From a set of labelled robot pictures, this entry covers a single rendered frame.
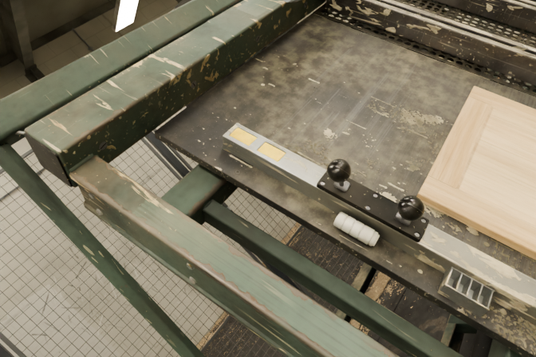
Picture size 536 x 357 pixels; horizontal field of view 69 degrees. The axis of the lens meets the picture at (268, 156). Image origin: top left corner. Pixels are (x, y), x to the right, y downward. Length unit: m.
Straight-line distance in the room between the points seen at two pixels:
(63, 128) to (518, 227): 0.85
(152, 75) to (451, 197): 0.65
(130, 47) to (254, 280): 1.05
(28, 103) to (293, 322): 1.00
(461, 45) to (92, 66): 1.12
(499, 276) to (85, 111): 0.77
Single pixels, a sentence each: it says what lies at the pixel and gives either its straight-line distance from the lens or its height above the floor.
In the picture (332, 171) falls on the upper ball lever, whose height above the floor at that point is 1.55.
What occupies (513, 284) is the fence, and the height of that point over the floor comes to 1.22.
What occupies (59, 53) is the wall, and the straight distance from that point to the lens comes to 5.99.
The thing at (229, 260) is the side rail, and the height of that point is 1.55.
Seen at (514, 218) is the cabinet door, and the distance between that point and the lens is 0.87.
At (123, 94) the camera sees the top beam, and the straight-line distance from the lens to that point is 0.83.
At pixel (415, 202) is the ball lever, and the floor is 1.45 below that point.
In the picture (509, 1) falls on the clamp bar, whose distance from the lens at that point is 1.55.
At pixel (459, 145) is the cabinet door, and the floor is 1.34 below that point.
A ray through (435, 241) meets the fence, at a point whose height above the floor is 1.33.
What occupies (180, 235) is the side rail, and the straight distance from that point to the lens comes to 0.65.
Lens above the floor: 1.70
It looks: 6 degrees down
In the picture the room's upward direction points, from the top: 42 degrees counter-clockwise
